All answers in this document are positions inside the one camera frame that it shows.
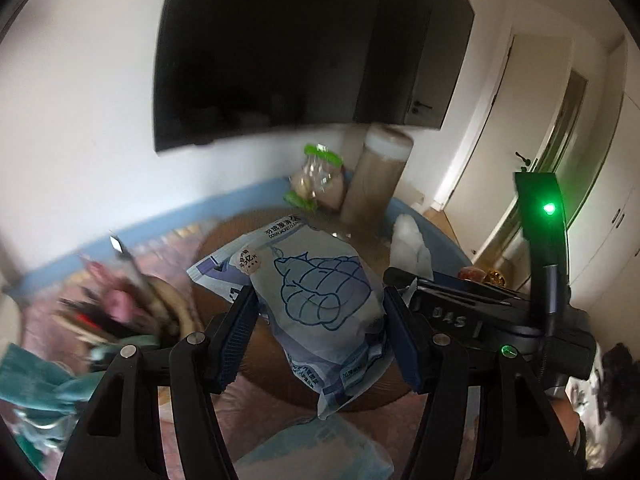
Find white blue printed package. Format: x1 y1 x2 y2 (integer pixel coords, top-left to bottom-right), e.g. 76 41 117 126
188 214 393 419

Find brown pen holder cup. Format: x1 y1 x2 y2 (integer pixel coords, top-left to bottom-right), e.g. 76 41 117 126
56 235 202 348

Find pink patterned table cloth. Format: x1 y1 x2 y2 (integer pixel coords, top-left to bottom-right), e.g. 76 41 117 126
8 224 442 480

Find teal cloth face mask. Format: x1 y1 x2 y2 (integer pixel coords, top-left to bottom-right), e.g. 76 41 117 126
1 344 168 479

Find white crumpled tissue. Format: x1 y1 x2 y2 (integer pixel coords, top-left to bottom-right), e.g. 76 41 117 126
390 214 434 281

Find clear bag green clips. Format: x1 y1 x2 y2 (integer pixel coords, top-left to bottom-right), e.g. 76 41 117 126
284 144 346 212

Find tall beige cylinder container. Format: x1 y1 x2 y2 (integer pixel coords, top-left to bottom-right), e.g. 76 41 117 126
341 124 413 232

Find white interior door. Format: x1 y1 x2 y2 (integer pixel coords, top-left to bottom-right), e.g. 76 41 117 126
446 35 573 226

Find black wall television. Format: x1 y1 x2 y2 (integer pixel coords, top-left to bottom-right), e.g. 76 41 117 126
153 0 475 151

